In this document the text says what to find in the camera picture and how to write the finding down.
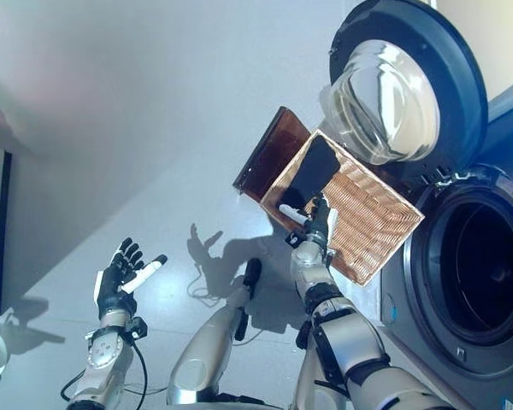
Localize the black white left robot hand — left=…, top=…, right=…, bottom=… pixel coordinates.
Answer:
left=95, top=237, right=168, bottom=319

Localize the thin floor cable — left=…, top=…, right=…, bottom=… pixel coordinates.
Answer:
left=186, top=251, right=245, bottom=308

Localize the dark grey washing machine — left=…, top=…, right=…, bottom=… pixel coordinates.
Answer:
left=378, top=85, right=513, bottom=410

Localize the rectangular wicker laundry basket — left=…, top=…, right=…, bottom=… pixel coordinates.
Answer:
left=259, top=130, right=426, bottom=286

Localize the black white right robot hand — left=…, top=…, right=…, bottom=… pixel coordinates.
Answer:
left=279, top=192, right=339, bottom=240

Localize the black garment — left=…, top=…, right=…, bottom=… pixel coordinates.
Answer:
left=280, top=136, right=341, bottom=211

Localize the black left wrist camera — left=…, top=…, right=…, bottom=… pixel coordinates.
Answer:
left=127, top=316, right=149, bottom=341

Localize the silver right robot leg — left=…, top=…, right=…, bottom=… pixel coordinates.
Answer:
left=290, top=319, right=328, bottom=410

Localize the round glass washing machine door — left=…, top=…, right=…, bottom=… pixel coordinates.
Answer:
left=327, top=0, right=491, bottom=191

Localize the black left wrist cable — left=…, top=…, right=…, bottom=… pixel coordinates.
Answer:
left=61, top=337, right=150, bottom=410

